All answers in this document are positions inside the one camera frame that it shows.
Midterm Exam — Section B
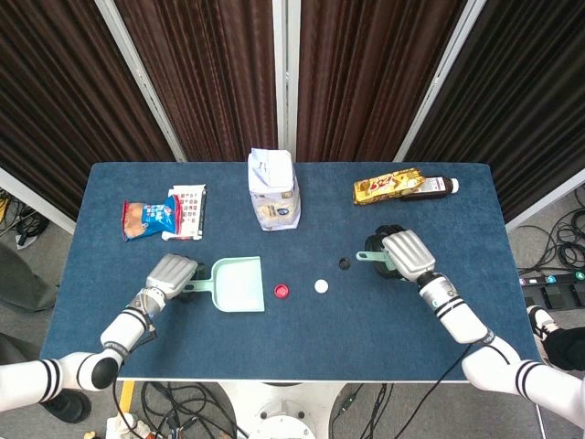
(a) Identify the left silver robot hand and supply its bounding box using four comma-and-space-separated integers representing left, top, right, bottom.
144, 253, 207, 305

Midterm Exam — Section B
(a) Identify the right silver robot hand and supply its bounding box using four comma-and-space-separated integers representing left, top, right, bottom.
365, 222, 438, 284

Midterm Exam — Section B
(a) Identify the small green hand broom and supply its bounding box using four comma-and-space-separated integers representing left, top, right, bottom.
356, 250, 392, 269

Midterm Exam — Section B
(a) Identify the green plastic dustpan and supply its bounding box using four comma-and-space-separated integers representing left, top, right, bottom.
182, 255, 266, 315

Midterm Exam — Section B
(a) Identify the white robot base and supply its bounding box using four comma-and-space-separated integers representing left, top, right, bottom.
218, 381, 353, 439

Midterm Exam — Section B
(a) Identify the dark brown bottle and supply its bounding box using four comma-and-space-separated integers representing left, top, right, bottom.
399, 177, 461, 202

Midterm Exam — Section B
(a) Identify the blue snack bag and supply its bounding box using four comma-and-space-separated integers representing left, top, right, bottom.
121, 195, 182, 242

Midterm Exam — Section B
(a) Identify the gold biscuit package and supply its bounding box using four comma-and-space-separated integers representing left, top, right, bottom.
352, 166, 429, 207

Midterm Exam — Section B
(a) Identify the white printed flat packet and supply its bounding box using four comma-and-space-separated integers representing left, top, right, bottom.
161, 184, 207, 241

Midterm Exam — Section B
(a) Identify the white paper bag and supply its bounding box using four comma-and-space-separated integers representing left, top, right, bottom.
247, 147, 303, 232

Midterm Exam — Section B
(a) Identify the blue fabric table cover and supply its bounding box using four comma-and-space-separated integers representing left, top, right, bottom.
39, 160, 548, 383

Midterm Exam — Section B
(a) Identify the black power strip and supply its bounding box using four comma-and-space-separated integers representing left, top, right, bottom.
518, 270, 585, 288

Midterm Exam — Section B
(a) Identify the grey trouser leg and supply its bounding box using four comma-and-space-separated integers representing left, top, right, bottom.
0, 241, 60, 315

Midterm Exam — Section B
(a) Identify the white and black sneaker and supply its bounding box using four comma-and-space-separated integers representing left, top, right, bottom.
526, 305, 562, 367

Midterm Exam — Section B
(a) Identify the black foot pedal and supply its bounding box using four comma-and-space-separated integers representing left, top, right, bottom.
523, 283, 585, 309

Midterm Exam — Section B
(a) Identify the black shoe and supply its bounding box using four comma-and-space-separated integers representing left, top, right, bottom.
40, 391, 91, 424

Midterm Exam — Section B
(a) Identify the brown pleated curtain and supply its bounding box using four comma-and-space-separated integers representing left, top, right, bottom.
0, 0, 179, 221
404, 0, 585, 221
296, 0, 467, 162
113, 0, 279, 162

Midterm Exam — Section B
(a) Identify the black trouser leg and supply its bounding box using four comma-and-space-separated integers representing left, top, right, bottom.
543, 327, 585, 372

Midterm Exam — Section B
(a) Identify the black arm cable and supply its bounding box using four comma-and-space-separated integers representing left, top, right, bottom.
111, 327, 159, 439
427, 342, 475, 406

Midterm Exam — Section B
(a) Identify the black floor cable tangle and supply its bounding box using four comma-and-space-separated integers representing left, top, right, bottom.
136, 381, 250, 439
518, 186, 585, 276

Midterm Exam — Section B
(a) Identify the white frame rail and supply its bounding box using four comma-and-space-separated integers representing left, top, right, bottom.
505, 167, 585, 232
0, 165, 77, 235

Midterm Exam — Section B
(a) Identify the white frame post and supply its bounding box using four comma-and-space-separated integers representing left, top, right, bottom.
94, 0, 187, 162
394, 0, 486, 162
272, 0, 299, 162

